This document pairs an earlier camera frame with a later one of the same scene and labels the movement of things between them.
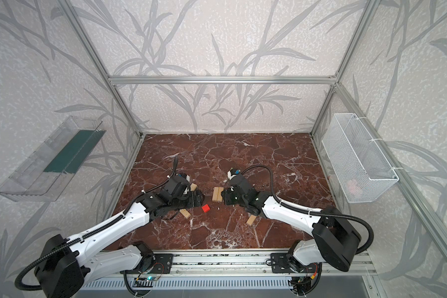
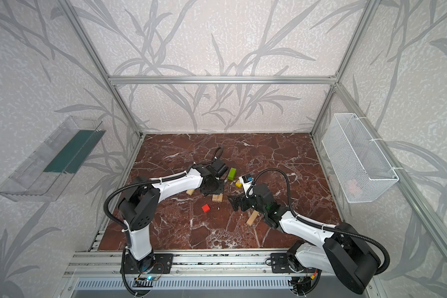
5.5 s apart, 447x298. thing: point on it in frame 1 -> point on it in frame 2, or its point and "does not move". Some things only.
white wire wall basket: [364, 171] does not move
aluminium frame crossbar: [222, 80] does not move
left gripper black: [193, 198] -> [216, 166]
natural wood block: [251, 220] does not move
